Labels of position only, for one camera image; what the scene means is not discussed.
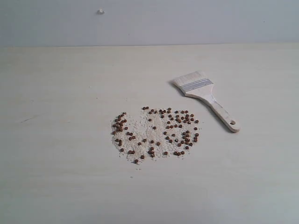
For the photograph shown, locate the wooden paint brush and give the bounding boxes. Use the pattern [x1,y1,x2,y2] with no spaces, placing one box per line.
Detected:
[171,71,241,133]

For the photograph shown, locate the brown beads and white crumbs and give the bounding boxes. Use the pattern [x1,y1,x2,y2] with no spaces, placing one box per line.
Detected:
[111,106,201,164]

